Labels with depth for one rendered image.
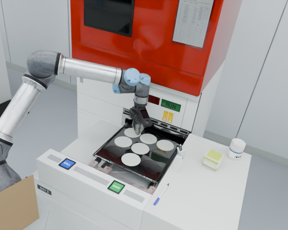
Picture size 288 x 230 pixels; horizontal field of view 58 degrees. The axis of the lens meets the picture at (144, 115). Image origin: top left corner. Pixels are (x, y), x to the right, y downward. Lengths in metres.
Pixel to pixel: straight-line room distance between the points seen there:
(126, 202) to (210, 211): 0.34
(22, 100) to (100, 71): 0.36
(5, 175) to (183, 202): 0.69
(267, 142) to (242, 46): 1.10
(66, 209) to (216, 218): 0.70
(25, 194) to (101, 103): 0.84
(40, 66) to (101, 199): 0.61
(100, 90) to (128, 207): 0.85
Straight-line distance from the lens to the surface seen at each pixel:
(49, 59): 1.15
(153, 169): 1.34
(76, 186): 1.22
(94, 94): 1.74
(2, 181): 1.07
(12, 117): 1.24
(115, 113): 1.70
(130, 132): 1.56
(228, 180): 1.31
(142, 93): 1.33
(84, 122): 1.91
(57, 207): 1.44
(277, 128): 3.12
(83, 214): 1.33
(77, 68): 1.15
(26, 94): 1.25
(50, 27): 3.93
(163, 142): 1.53
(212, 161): 1.29
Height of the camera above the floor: 1.81
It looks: 31 degrees down
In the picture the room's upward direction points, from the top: 8 degrees clockwise
